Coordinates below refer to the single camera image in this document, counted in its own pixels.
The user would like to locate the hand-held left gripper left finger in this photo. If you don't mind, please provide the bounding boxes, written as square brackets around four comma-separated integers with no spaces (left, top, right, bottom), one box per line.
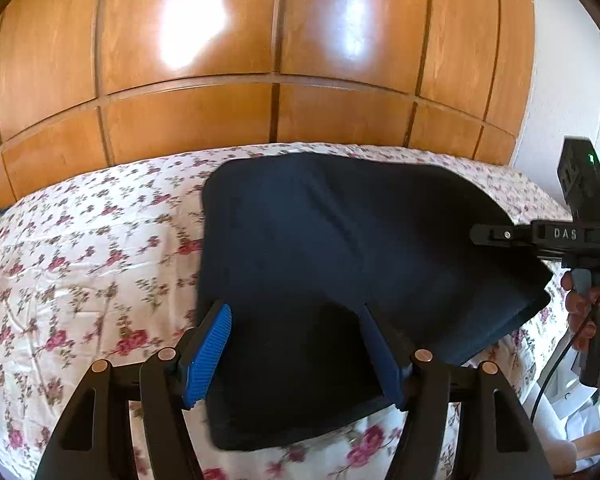
[34,300,233,480]

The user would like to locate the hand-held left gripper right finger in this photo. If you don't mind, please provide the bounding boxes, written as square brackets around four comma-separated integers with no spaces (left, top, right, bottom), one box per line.
[357,305,557,480]

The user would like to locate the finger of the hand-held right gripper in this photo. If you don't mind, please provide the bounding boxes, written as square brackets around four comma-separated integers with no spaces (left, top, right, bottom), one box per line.
[469,223,534,247]

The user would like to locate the black pants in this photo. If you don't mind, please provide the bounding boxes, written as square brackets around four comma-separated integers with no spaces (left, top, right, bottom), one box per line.
[196,152,552,453]

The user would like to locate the person's right hand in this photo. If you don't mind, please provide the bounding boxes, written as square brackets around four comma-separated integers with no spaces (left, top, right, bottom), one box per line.
[561,269,600,354]

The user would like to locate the floral bedspread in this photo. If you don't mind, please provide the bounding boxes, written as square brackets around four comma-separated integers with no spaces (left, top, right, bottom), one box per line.
[0,142,581,480]

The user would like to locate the white cloth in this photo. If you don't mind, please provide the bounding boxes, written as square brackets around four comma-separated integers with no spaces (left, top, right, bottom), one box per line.
[519,345,600,480]

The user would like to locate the wooden wardrobe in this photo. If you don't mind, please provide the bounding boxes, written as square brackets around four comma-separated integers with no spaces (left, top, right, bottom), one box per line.
[0,0,537,217]

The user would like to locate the black cable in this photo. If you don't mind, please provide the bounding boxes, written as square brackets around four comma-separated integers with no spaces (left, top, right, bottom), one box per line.
[529,255,600,428]

